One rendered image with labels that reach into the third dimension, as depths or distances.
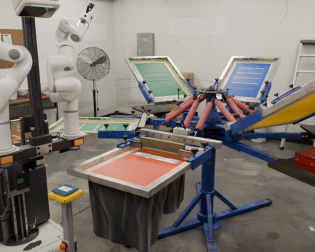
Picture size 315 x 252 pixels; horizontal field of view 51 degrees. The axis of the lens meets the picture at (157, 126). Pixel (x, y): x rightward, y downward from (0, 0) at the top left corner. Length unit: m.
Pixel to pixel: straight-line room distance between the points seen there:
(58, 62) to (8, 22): 4.21
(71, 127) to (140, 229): 0.76
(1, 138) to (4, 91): 0.28
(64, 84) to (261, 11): 4.84
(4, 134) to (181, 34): 5.28
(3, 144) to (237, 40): 5.05
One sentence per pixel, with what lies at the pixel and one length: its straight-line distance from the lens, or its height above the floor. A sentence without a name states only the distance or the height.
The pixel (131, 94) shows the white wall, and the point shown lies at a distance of 7.57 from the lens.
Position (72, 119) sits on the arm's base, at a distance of 2.14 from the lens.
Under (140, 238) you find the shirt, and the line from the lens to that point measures 2.00.
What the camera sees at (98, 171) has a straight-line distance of 2.06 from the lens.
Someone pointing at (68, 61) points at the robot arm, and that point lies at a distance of 1.83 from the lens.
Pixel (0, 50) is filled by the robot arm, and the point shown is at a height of 1.68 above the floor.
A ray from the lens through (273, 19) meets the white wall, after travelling 6.18.
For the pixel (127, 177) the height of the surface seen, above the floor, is 0.96.
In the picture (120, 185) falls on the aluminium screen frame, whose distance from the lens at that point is 1.79.
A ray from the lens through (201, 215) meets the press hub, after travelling 3.30.
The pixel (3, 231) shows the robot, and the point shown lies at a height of 0.40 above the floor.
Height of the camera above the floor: 1.72
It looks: 14 degrees down
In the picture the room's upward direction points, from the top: straight up
